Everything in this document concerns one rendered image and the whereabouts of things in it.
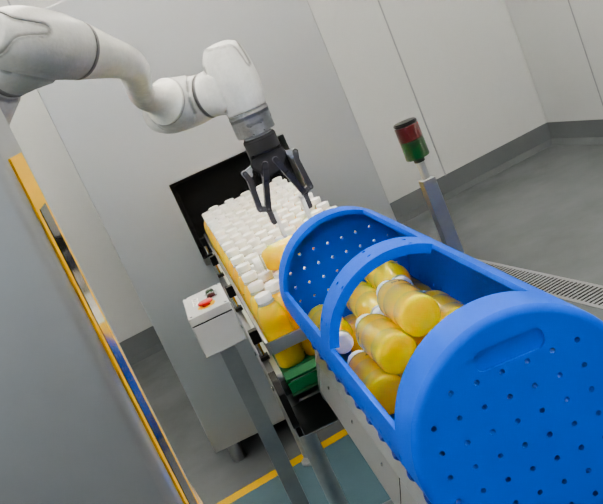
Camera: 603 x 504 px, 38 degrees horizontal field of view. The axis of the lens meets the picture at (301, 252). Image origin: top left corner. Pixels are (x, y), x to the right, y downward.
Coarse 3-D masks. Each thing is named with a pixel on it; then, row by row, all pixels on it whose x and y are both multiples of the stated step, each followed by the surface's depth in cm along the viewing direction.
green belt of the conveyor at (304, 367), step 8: (304, 352) 208; (304, 360) 203; (312, 360) 201; (280, 368) 204; (288, 368) 202; (296, 368) 200; (304, 368) 200; (312, 368) 199; (288, 376) 199; (296, 376) 199; (304, 376) 199; (312, 376) 199; (288, 384) 198; (296, 384) 199; (304, 384) 199; (312, 384) 200; (296, 392) 200
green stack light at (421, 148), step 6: (420, 138) 226; (402, 144) 227; (408, 144) 226; (414, 144) 226; (420, 144) 226; (426, 144) 228; (402, 150) 229; (408, 150) 227; (414, 150) 226; (420, 150) 226; (426, 150) 227; (408, 156) 228; (414, 156) 227; (420, 156) 227
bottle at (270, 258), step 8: (280, 240) 214; (288, 240) 213; (272, 248) 212; (280, 248) 212; (312, 248) 213; (264, 256) 212; (272, 256) 212; (280, 256) 212; (264, 264) 212; (272, 264) 212
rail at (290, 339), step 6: (294, 330) 200; (300, 330) 199; (282, 336) 199; (288, 336) 199; (294, 336) 199; (300, 336) 200; (306, 336) 200; (270, 342) 199; (276, 342) 199; (282, 342) 199; (288, 342) 199; (294, 342) 200; (276, 348) 199; (282, 348) 199
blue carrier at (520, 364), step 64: (320, 256) 181; (384, 256) 135; (448, 256) 129; (448, 320) 101; (512, 320) 97; (576, 320) 98; (448, 384) 97; (512, 384) 98; (576, 384) 100; (448, 448) 98; (512, 448) 99; (576, 448) 101
